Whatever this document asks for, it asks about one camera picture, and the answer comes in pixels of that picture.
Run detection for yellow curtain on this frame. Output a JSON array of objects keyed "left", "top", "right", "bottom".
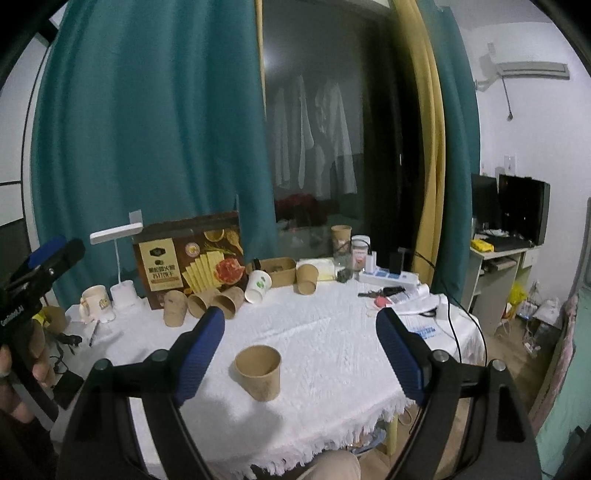
[{"left": 390, "top": 0, "right": 447, "bottom": 296}]

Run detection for teal blanket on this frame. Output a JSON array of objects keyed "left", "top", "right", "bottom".
[{"left": 531, "top": 286, "right": 591, "bottom": 480}]

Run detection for person's left hand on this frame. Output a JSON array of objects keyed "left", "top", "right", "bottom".
[{"left": 0, "top": 318, "right": 56, "bottom": 424}]

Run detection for brown cracker box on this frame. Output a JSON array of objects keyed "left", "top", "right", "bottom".
[{"left": 133, "top": 211, "right": 246, "bottom": 310}]

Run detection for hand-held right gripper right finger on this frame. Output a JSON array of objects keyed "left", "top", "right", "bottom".
[{"left": 375, "top": 306, "right": 542, "bottom": 480}]

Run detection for black key bunch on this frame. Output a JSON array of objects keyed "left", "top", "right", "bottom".
[{"left": 358, "top": 286, "right": 407, "bottom": 299}]

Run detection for black computer monitor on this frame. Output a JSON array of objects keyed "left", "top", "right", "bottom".
[
  {"left": 498, "top": 173, "right": 551, "bottom": 246},
  {"left": 471, "top": 174, "right": 502, "bottom": 228}
]

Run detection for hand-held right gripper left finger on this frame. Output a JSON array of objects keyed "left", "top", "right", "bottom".
[{"left": 55, "top": 305, "right": 226, "bottom": 480}]

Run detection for person's leg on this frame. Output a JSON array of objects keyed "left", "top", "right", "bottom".
[{"left": 295, "top": 450, "right": 363, "bottom": 480}]

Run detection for white ceramic mug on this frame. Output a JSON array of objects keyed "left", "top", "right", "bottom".
[{"left": 79, "top": 285, "right": 116, "bottom": 324}]

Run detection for narrow teal curtain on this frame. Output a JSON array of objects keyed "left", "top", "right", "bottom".
[{"left": 429, "top": 13, "right": 482, "bottom": 301}]

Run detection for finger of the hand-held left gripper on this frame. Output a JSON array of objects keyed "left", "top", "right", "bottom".
[{"left": 4, "top": 235, "right": 87, "bottom": 292}]

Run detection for tall brown paper cup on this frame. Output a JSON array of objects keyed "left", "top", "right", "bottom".
[{"left": 331, "top": 224, "right": 353, "bottom": 268}]

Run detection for black cable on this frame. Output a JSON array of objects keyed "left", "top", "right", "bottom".
[{"left": 406, "top": 249, "right": 465, "bottom": 363}]

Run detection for brown paper bowl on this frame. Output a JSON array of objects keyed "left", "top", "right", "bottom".
[{"left": 246, "top": 257, "right": 297, "bottom": 289}]

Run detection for black power brick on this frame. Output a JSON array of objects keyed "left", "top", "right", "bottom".
[{"left": 52, "top": 371, "right": 85, "bottom": 409}]

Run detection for white air conditioner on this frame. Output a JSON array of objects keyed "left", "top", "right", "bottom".
[{"left": 475, "top": 43, "right": 571, "bottom": 94}]

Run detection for glass jar with white lid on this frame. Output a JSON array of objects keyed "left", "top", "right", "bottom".
[{"left": 351, "top": 235, "right": 372, "bottom": 274}]

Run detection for yellow plastic bag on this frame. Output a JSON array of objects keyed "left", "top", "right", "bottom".
[{"left": 505, "top": 281, "right": 528, "bottom": 320}]

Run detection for pale yellow tissue pack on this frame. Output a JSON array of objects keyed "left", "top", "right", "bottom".
[{"left": 296, "top": 258, "right": 337, "bottom": 282}]

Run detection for white power strip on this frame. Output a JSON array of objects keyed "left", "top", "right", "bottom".
[{"left": 358, "top": 270, "right": 420, "bottom": 287}]

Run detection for white paper cup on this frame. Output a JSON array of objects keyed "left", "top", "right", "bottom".
[{"left": 244, "top": 270, "right": 273, "bottom": 304}]

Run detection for white desk lamp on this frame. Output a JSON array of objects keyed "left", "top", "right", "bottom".
[{"left": 89, "top": 222, "right": 144, "bottom": 316}]

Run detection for white tablecloth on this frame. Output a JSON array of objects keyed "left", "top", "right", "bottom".
[{"left": 48, "top": 258, "right": 486, "bottom": 480}]

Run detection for white computer desk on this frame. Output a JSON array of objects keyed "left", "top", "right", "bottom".
[{"left": 462, "top": 239, "right": 544, "bottom": 334}]

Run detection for wide teal curtain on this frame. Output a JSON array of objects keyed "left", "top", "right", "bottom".
[{"left": 30, "top": 0, "right": 279, "bottom": 315}]

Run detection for white papers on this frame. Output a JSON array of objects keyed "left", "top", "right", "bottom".
[{"left": 392, "top": 283, "right": 446, "bottom": 317}]

